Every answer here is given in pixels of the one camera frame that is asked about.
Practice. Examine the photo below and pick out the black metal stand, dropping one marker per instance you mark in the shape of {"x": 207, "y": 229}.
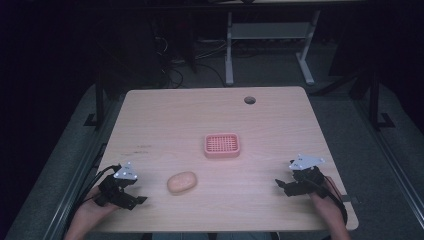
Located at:
{"x": 375, "y": 100}
{"x": 100, "y": 100}

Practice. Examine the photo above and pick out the person's right hand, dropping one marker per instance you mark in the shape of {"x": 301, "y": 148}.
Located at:
{"x": 326, "y": 203}

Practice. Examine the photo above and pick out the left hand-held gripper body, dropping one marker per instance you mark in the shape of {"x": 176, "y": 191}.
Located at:
{"x": 115, "y": 186}

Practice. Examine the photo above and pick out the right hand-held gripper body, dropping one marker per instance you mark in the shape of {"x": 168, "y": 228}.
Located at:
{"x": 305, "y": 176}

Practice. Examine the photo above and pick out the pink soap dish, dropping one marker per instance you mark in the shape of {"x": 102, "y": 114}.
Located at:
{"x": 222, "y": 145}

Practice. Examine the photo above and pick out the white metal desk frame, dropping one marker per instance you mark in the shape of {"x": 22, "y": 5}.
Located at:
{"x": 270, "y": 46}

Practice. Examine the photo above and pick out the person's left hand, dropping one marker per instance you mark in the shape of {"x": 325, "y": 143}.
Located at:
{"x": 90, "y": 210}

